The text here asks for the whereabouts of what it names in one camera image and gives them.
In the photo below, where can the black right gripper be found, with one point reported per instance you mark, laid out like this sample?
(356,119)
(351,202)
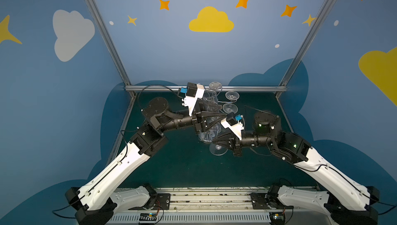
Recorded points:
(235,144)

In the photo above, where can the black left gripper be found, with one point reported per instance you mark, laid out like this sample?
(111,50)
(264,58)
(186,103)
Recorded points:
(200,121)

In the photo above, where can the clear flute glass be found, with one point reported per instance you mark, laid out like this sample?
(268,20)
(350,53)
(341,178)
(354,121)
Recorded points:
(210,100)
(217,150)
(216,86)

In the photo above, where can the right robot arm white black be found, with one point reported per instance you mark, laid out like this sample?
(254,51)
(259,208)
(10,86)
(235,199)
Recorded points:
(344,201)

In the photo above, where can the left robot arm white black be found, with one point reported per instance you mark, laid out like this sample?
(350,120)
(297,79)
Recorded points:
(97,201)

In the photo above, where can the chrome wine glass rack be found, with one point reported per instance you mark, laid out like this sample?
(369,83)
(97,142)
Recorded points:
(220,106)

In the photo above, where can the clear wine glass near right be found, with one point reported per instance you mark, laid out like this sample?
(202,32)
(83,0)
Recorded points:
(230,108)

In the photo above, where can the clear wine glass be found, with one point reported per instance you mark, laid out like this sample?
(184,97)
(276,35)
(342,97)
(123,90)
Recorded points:
(230,108)
(232,96)

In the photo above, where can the clear wine glass far right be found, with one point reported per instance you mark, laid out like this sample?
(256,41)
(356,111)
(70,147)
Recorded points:
(232,96)

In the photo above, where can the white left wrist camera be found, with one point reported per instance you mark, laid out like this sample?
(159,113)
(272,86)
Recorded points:
(192,92)

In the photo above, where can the aluminium left floor rail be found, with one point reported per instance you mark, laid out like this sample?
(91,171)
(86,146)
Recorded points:
(119,138)

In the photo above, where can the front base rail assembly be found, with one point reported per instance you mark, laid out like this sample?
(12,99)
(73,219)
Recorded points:
(199,205)

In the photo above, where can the aluminium right corner post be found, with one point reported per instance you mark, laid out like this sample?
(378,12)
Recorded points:
(309,38)

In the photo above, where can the aluminium corner post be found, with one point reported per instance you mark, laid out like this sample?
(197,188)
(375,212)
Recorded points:
(98,19)
(309,38)

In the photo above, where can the aluminium left corner post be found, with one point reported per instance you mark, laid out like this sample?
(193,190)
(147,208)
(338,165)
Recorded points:
(98,19)

